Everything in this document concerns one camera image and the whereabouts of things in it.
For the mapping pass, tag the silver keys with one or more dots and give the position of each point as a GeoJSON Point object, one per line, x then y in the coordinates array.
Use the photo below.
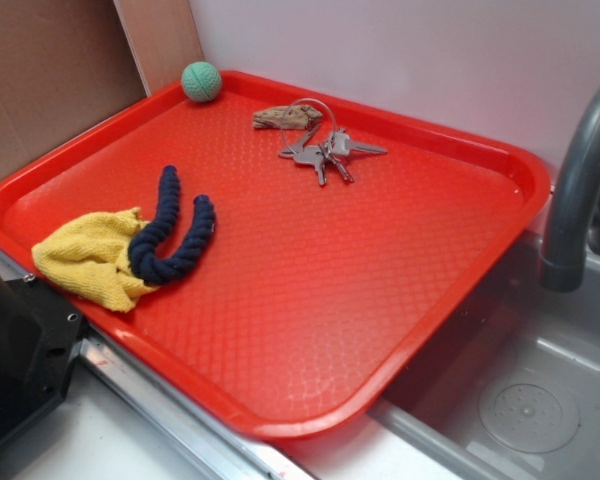
{"type": "Point", "coordinates": [334, 150]}

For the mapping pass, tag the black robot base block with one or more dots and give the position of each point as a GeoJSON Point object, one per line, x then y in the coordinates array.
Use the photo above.
{"type": "Point", "coordinates": [40, 334]}

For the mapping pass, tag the red plastic tray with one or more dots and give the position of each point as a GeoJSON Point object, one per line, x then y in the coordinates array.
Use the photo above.
{"type": "Point", "coordinates": [310, 298]}

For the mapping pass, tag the small driftwood piece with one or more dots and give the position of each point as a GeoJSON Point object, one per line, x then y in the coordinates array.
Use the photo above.
{"type": "Point", "coordinates": [297, 117]}

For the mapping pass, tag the green rubber ball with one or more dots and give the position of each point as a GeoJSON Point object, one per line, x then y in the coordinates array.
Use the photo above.
{"type": "Point", "coordinates": [201, 82]}

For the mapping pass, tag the yellow cloth rag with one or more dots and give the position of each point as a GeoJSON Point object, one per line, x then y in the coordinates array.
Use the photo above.
{"type": "Point", "coordinates": [88, 257]}

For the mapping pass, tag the grey plastic faucet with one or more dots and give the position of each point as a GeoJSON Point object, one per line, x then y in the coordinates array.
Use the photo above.
{"type": "Point", "coordinates": [573, 222]}

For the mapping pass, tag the grey plastic sink basin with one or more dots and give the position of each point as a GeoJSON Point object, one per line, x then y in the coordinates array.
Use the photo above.
{"type": "Point", "coordinates": [509, 386]}

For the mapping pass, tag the brown cardboard panel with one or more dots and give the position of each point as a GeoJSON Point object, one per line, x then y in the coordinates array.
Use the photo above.
{"type": "Point", "coordinates": [65, 66]}

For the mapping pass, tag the navy blue rope toy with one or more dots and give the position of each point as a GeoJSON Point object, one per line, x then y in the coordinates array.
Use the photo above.
{"type": "Point", "coordinates": [145, 264]}

